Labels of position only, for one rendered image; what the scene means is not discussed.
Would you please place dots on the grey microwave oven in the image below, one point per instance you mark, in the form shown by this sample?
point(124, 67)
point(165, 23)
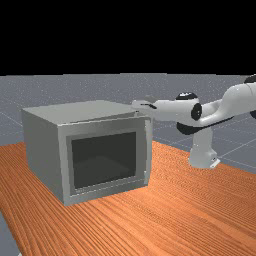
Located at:
point(50, 140)

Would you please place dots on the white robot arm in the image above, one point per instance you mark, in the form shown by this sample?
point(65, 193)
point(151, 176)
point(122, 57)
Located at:
point(203, 113)

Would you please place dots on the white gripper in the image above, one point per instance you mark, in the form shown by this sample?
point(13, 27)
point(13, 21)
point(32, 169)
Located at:
point(142, 105)

